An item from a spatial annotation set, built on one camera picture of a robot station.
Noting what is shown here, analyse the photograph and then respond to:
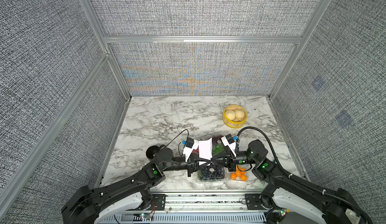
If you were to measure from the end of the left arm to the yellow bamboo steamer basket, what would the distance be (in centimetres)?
40

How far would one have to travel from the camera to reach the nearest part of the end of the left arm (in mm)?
590

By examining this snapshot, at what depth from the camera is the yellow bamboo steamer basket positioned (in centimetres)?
102
